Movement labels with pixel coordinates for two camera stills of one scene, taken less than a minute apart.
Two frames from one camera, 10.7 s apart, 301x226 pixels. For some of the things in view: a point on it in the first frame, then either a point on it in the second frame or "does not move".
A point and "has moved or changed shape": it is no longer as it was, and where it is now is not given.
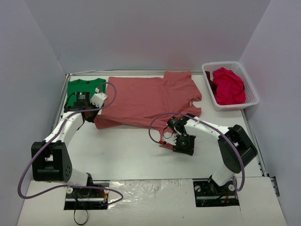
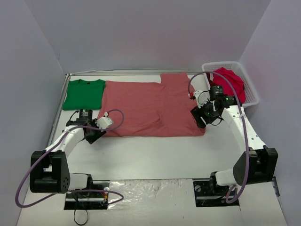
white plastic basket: [251, 97] does not move
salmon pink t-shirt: [149, 102] has moved or changed shape
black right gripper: [183, 149] -> [198, 117]
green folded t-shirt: [90, 85] does not move
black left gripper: [90, 115] -> [94, 135]
